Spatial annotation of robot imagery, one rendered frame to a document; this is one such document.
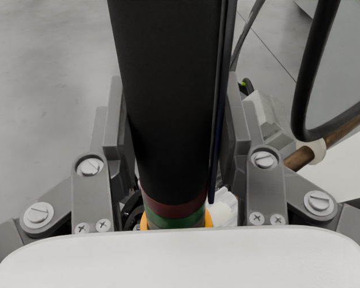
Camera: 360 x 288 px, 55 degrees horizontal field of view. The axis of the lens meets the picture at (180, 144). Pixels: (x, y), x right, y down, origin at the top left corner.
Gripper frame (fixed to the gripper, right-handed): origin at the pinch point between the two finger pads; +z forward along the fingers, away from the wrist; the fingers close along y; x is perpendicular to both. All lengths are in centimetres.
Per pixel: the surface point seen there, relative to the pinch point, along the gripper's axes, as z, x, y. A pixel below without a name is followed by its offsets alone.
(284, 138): 31, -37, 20
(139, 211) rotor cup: 12.2, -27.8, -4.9
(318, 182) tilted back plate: 21.8, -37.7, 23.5
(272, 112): 36, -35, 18
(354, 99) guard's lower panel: 88, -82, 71
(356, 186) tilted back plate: 18.2, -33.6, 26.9
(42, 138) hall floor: 136, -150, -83
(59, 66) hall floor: 209, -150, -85
